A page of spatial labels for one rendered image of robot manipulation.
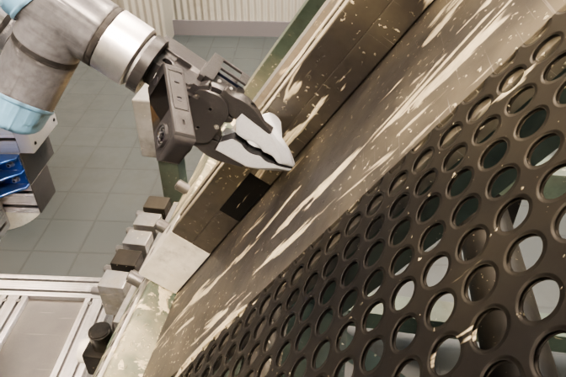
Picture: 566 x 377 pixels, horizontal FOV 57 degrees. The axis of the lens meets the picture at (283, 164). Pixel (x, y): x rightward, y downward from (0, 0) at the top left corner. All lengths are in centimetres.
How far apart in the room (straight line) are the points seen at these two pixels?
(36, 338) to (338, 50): 146
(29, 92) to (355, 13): 37
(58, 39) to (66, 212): 203
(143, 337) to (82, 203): 181
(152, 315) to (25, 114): 39
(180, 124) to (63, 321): 138
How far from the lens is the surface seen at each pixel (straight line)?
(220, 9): 427
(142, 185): 266
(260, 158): 61
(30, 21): 62
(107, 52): 60
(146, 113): 141
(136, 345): 85
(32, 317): 190
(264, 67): 132
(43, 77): 64
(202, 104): 59
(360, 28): 59
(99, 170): 283
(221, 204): 75
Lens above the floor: 157
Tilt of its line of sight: 35 degrees down
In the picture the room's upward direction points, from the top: straight up
